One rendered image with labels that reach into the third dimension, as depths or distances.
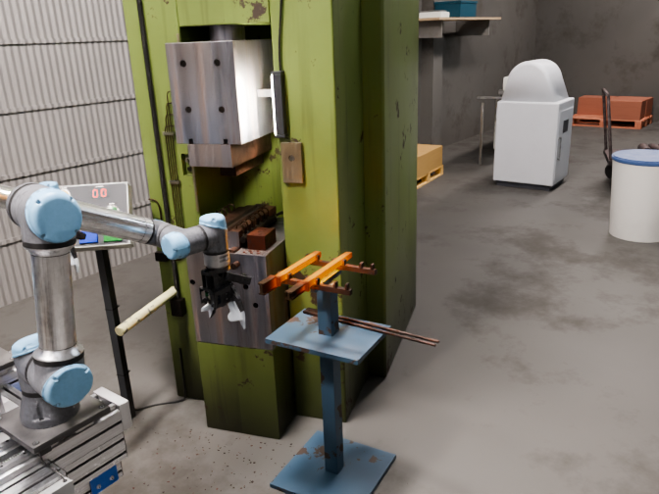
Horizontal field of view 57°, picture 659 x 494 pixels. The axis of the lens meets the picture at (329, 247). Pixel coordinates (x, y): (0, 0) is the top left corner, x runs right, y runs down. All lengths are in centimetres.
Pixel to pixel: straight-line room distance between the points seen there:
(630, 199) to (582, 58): 804
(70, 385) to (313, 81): 148
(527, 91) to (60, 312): 630
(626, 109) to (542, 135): 512
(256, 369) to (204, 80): 126
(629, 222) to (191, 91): 416
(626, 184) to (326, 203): 358
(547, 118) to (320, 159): 492
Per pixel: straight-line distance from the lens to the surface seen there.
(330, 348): 226
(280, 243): 266
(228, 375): 287
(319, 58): 247
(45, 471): 180
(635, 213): 571
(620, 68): 1335
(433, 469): 277
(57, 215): 148
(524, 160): 734
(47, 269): 153
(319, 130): 250
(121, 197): 277
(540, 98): 724
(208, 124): 254
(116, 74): 527
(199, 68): 253
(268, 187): 302
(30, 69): 491
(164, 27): 276
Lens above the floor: 176
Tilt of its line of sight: 19 degrees down
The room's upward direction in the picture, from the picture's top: 2 degrees counter-clockwise
